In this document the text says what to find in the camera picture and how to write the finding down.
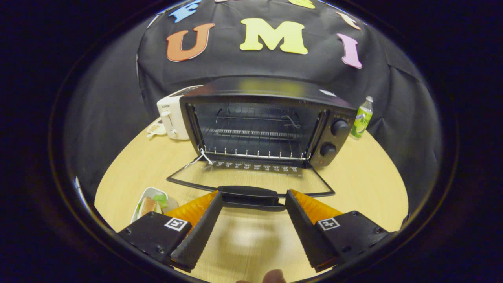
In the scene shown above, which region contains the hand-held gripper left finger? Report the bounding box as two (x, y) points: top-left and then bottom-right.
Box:
(117, 191), (224, 273)

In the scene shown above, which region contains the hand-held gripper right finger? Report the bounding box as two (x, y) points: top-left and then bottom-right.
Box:
(285, 189), (397, 273)

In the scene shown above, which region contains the toast sandwich with lettuce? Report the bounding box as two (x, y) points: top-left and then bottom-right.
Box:
(138, 193), (169, 219)

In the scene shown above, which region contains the black toaster oven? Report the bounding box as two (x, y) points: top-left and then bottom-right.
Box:
(166, 77), (357, 213)

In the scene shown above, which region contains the white food tray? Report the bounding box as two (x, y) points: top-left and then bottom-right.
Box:
(130, 187), (179, 224)

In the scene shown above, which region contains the white pop-up toaster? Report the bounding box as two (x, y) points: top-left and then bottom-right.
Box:
(156, 85), (203, 141)

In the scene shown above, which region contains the small dish of snacks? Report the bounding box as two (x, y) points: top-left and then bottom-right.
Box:
(146, 119), (167, 138)

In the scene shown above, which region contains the green label plastic bottle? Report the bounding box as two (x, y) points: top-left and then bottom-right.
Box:
(350, 96), (374, 140)

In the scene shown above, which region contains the black backdrop cloth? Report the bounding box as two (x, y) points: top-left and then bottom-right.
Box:
(65, 0), (444, 222)

